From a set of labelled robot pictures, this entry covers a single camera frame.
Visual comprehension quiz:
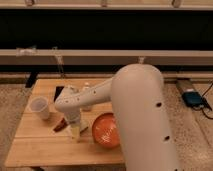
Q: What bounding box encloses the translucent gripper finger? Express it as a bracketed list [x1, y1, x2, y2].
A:
[69, 124, 80, 142]

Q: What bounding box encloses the white sponge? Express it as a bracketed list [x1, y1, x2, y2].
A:
[67, 120, 88, 137]

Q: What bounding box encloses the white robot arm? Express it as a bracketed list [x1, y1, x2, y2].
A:
[55, 64, 181, 171]

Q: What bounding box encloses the orange ceramic bowl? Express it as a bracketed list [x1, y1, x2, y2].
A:
[92, 113, 120, 149]

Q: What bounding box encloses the red chili pepper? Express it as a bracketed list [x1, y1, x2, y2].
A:
[54, 119, 67, 132]

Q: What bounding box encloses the black rectangular block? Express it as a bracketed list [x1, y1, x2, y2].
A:
[53, 86, 64, 102]

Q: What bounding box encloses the white tube bottle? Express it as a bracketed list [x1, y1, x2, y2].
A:
[81, 81, 93, 112]

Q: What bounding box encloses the white plastic cup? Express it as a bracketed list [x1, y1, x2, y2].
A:
[29, 96, 50, 120]

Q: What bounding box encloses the blue power box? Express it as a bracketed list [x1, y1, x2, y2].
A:
[182, 91, 203, 107]

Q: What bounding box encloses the black cable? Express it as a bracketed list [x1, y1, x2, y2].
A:
[192, 80, 213, 120]

